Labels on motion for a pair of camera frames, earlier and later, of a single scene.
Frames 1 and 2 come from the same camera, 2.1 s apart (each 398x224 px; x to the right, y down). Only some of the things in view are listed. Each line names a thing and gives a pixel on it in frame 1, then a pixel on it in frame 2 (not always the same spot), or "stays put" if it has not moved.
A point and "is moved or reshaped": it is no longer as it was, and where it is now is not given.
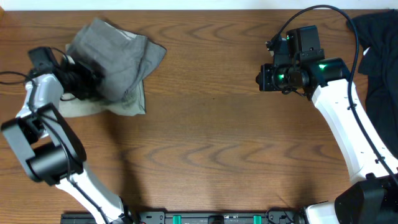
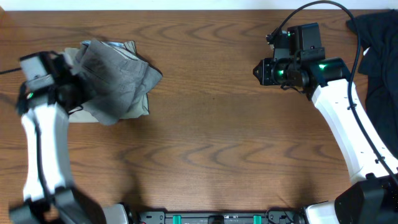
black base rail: (193, 217) stays put
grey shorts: (126, 58) is moved or reshaped
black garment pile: (379, 30) stays put
